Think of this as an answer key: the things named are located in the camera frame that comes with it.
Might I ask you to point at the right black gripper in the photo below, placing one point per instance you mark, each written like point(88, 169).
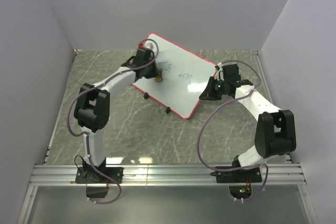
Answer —
point(208, 93)

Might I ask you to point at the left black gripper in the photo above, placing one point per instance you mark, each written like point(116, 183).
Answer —
point(155, 72)

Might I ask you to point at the yellow whiteboard eraser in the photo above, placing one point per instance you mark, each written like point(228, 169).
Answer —
point(158, 77)

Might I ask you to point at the white board with pink frame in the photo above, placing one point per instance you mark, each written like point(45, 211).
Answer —
point(185, 76)

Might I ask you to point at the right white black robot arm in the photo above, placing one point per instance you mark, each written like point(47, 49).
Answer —
point(275, 132)

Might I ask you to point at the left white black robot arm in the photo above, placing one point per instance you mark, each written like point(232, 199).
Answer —
point(92, 105)

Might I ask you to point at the right black board foot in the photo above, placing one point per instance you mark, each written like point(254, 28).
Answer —
point(168, 110)

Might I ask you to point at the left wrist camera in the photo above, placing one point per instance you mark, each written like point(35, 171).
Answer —
point(147, 44)

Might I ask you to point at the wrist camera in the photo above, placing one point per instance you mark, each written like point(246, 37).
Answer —
point(147, 44)
point(219, 75)

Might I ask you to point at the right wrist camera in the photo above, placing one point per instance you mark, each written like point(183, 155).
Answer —
point(219, 75)

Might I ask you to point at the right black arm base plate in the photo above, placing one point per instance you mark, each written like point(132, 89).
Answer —
point(238, 176)

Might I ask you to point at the aluminium mounting rail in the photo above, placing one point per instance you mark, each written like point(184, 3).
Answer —
point(181, 193)

